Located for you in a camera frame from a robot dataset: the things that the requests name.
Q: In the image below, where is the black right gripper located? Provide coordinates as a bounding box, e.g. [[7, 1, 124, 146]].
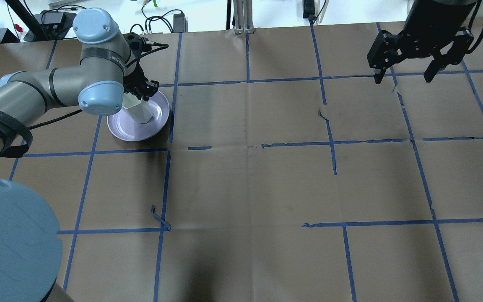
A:
[[367, 0, 477, 85]]

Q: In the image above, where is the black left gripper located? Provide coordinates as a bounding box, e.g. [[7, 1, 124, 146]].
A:
[[122, 62, 160, 102]]

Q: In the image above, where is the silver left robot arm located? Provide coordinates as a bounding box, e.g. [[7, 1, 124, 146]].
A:
[[0, 8, 168, 302]]

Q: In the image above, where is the lilac plate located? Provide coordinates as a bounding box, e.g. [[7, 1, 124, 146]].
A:
[[106, 91, 171, 142]]

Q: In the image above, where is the black power adapter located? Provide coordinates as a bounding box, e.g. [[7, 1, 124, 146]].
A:
[[172, 12, 188, 33]]

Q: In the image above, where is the black monitor stand base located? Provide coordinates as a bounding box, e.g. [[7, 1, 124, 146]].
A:
[[33, 11, 77, 40]]

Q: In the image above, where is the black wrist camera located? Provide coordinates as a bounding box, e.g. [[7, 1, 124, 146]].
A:
[[123, 33, 153, 56]]

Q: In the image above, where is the aluminium frame post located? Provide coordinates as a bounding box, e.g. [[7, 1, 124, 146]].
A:
[[232, 0, 254, 36]]

